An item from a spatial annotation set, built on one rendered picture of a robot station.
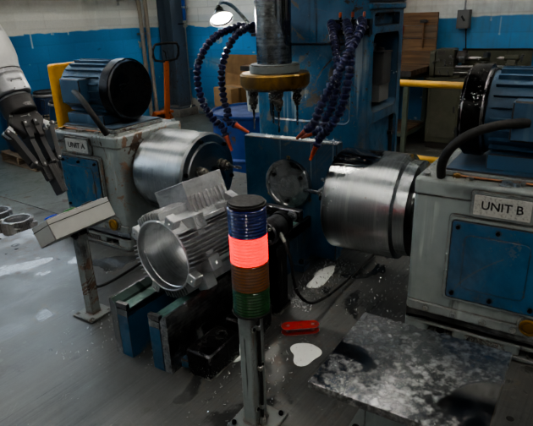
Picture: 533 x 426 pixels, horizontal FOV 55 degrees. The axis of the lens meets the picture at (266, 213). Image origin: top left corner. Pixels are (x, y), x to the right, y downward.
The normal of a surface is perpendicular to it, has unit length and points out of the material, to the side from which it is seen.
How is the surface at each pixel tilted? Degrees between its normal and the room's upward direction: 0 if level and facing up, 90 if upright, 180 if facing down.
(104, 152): 90
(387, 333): 0
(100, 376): 0
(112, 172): 90
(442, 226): 90
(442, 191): 90
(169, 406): 0
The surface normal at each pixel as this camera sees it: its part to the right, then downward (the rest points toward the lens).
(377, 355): -0.04, -0.93
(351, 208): -0.53, 0.17
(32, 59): 0.81, 0.18
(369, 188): -0.48, -0.22
